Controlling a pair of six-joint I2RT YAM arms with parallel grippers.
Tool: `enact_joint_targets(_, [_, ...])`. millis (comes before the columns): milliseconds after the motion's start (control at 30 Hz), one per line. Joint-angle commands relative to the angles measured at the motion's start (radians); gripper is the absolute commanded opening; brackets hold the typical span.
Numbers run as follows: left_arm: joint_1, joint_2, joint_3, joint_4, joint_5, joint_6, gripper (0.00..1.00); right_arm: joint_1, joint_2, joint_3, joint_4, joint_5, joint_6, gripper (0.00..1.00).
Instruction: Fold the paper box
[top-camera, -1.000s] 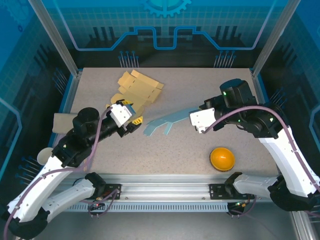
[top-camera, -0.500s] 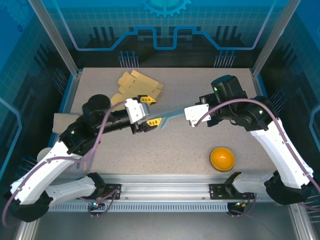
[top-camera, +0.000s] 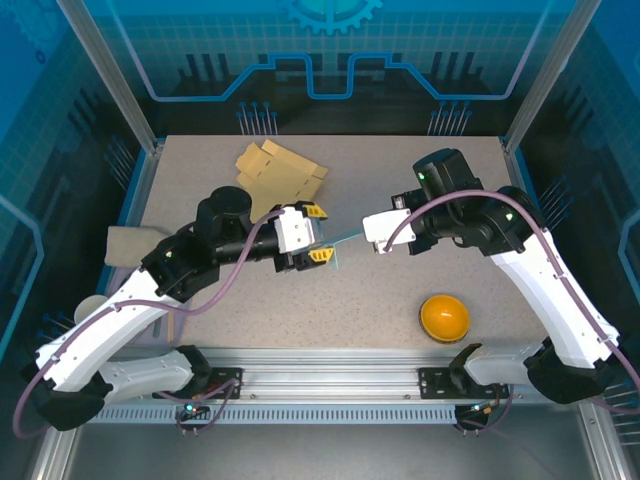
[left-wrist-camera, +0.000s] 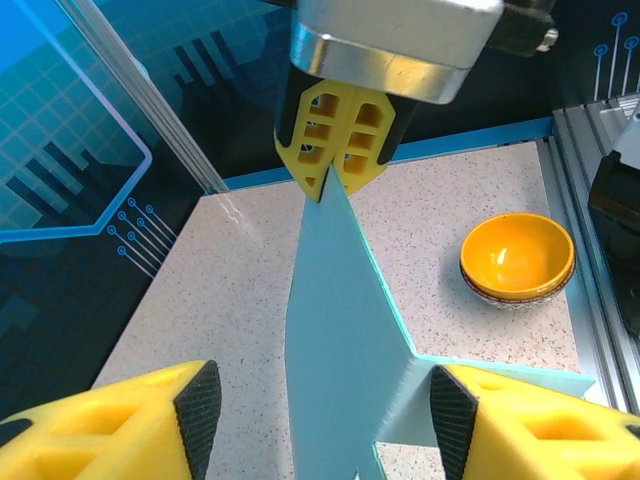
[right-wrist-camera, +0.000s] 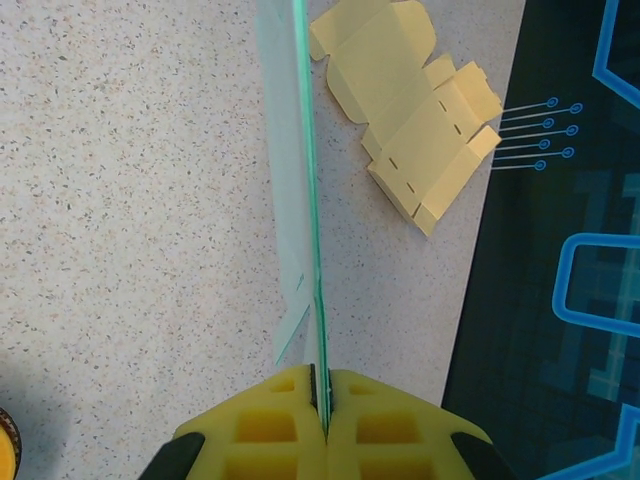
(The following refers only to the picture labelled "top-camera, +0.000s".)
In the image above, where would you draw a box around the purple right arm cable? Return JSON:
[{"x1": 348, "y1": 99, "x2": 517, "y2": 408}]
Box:
[{"x1": 382, "y1": 188, "x2": 640, "y2": 416}]

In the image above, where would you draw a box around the slotted white cable duct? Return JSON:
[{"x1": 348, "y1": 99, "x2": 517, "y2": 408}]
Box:
[{"x1": 79, "y1": 405, "x2": 459, "y2": 426}]

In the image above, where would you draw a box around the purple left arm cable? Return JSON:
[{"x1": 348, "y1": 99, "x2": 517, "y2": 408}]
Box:
[{"x1": 12, "y1": 208, "x2": 286, "y2": 441}]

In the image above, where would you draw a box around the yellow paper box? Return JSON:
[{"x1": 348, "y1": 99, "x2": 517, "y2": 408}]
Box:
[{"x1": 235, "y1": 139, "x2": 330, "y2": 225}]

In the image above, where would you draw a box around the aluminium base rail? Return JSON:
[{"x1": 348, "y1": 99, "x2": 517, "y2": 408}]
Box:
[{"x1": 94, "y1": 344, "x2": 551, "y2": 404}]

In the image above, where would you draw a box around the aluminium table side rail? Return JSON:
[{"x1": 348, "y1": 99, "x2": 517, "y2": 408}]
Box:
[
  {"x1": 107, "y1": 139, "x2": 166, "y2": 281},
  {"x1": 502, "y1": 139, "x2": 551, "y2": 236}
]

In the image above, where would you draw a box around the white and blue cup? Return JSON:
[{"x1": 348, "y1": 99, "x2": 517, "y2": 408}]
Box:
[{"x1": 73, "y1": 294, "x2": 109, "y2": 325}]

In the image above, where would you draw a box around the aluminium frame post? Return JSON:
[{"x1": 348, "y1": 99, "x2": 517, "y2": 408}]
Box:
[
  {"x1": 54, "y1": 0, "x2": 164, "y2": 154},
  {"x1": 502, "y1": 0, "x2": 609, "y2": 154}
]

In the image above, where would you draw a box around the orange bowl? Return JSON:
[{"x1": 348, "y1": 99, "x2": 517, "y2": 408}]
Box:
[{"x1": 418, "y1": 294, "x2": 472, "y2": 346}]

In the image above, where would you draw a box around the light blue paper box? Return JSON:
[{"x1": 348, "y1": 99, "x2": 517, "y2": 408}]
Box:
[{"x1": 313, "y1": 230, "x2": 366, "y2": 271}]

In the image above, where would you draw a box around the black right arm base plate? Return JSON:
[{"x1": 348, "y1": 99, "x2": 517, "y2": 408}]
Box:
[{"x1": 418, "y1": 367, "x2": 469, "y2": 400}]

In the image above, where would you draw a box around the lavender tray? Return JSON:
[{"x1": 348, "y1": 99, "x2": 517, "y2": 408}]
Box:
[{"x1": 132, "y1": 307, "x2": 190, "y2": 347}]

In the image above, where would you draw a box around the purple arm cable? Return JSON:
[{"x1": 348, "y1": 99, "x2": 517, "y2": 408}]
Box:
[
  {"x1": 12, "y1": 208, "x2": 286, "y2": 441},
  {"x1": 382, "y1": 188, "x2": 640, "y2": 416}
]

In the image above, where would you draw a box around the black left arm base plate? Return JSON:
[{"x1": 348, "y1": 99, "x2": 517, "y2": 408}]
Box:
[{"x1": 192, "y1": 367, "x2": 245, "y2": 400}]

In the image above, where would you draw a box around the beige cloth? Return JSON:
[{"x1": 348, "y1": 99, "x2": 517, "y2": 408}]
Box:
[{"x1": 104, "y1": 225, "x2": 169, "y2": 271}]

